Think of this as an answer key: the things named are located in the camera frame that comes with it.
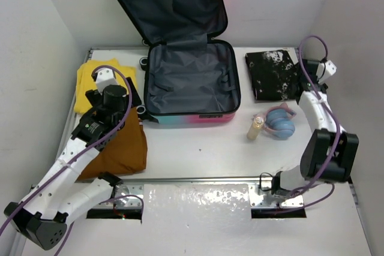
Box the yellow garment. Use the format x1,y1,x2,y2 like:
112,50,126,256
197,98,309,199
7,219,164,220
73,58,137,115

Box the black white patterned garment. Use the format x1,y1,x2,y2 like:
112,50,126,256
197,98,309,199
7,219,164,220
245,49,298,101

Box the blue pink cat headphones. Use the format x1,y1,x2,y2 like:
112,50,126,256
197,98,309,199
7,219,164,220
260,103,296,140

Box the brown garment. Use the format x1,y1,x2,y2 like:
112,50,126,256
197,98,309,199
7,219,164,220
77,108,148,180

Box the small beige lotion bottle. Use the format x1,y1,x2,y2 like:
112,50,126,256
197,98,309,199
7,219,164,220
247,116,265,141

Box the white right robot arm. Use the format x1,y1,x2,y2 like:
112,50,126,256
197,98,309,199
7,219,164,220
271,59,359,199

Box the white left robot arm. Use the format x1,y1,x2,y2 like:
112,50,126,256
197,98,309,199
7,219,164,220
1,73,145,251

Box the pink teal open suitcase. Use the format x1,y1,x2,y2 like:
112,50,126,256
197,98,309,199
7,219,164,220
117,0,241,125

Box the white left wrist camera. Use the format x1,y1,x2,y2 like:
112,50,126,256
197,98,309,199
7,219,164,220
95,68,118,94

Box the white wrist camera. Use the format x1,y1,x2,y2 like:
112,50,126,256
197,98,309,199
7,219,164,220
95,68,118,94
316,60,337,83

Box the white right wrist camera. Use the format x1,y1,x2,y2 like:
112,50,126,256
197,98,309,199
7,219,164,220
316,60,337,83

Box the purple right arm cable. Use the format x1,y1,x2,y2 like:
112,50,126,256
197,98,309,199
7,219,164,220
275,34,341,215

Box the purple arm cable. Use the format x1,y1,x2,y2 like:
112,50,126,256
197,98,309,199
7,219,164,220
275,34,341,215
0,65,134,256

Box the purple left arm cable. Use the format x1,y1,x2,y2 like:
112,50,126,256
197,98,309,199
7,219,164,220
0,65,134,256

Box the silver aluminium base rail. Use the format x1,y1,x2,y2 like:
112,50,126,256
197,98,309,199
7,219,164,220
115,176,304,210

